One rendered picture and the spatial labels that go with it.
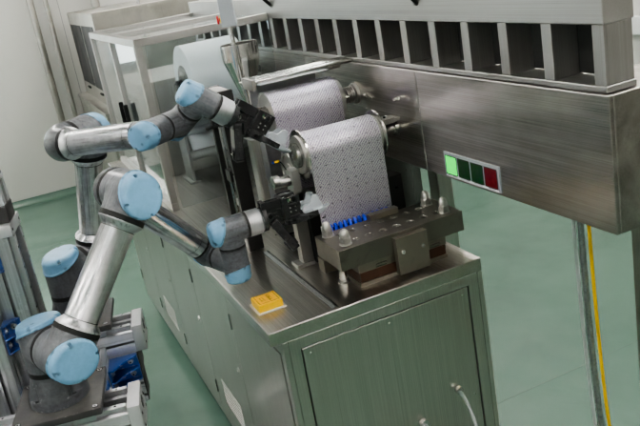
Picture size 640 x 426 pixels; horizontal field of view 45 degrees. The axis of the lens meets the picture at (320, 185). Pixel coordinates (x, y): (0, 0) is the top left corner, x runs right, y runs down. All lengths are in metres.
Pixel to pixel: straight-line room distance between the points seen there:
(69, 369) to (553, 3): 1.36
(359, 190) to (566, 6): 0.90
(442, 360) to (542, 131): 0.81
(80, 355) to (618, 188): 1.27
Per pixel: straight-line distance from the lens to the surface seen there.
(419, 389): 2.31
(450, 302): 2.26
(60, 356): 1.93
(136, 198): 1.93
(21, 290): 2.28
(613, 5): 1.63
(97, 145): 2.22
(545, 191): 1.86
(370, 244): 2.13
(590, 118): 1.69
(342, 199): 2.28
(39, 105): 7.62
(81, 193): 2.53
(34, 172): 7.71
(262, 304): 2.13
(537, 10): 1.76
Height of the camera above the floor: 1.81
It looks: 17 degrees down
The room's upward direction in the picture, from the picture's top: 10 degrees counter-clockwise
